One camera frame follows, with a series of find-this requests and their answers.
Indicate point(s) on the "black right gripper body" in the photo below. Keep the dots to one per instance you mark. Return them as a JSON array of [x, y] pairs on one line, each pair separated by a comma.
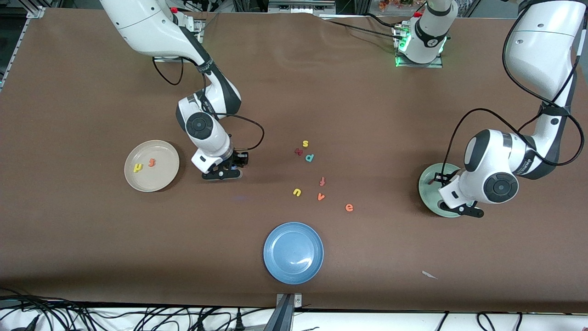
[[236, 159]]

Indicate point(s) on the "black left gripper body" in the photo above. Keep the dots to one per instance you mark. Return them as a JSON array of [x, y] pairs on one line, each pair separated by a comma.
[[447, 179]]

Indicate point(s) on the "yellow foam letter h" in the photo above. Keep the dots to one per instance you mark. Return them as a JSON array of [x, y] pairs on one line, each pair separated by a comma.
[[137, 169]]

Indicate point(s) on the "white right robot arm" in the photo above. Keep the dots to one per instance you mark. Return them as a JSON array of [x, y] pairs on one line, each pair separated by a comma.
[[147, 27]]

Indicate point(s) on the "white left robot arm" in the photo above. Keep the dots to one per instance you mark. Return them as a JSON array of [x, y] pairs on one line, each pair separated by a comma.
[[537, 50]]

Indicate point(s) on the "pale green plate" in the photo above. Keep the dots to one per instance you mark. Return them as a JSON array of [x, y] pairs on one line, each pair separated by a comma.
[[427, 193]]

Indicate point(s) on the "brown table cover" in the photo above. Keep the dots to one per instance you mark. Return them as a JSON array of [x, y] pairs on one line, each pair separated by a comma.
[[275, 101]]

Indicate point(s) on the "beige brown plate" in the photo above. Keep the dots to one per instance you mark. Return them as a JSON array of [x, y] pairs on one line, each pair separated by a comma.
[[156, 179]]

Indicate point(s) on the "white paper scrap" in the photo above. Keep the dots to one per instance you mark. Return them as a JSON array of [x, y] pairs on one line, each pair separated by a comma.
[[428, 274]]

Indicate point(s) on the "blue plate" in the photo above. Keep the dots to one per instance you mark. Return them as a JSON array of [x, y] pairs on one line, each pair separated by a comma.
[[293, 253]]

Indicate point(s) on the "grey power strip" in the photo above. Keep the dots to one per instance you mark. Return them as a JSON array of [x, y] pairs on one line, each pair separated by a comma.
[[301, 5]]

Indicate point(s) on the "orange artificial flowers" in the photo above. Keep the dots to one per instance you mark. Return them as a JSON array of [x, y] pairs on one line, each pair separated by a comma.
[[399, 3]]

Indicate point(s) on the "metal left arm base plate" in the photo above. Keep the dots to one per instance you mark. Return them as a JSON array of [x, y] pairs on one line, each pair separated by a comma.
[[436, 65]]

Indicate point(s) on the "grey metal camera mount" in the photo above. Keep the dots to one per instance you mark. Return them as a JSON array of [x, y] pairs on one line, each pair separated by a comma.
[[289, 301]]

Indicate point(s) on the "aluminium frame profile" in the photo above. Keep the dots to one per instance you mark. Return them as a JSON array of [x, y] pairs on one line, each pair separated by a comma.
[[34, 9]]

